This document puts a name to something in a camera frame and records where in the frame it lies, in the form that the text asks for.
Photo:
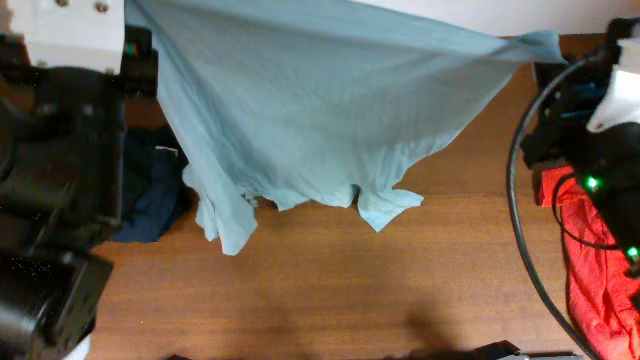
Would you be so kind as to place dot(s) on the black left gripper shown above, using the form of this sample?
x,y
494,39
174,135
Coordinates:
x,y
140,68

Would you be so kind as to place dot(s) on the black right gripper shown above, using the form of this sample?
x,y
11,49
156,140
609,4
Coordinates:
x,y
577,94

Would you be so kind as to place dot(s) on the light blue t-shirt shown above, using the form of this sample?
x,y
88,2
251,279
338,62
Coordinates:
x,y
326,101

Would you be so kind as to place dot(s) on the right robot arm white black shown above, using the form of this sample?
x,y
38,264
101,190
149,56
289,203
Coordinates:
x,y
605,165

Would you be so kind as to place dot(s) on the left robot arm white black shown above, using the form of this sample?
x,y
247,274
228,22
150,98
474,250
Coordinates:
x,y
61,193

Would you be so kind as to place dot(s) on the dark navy folded garment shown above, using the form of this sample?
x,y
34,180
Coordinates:
x,y
154,196

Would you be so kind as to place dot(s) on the red t-shirt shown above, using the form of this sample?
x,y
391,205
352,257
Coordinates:
x,y
599,292

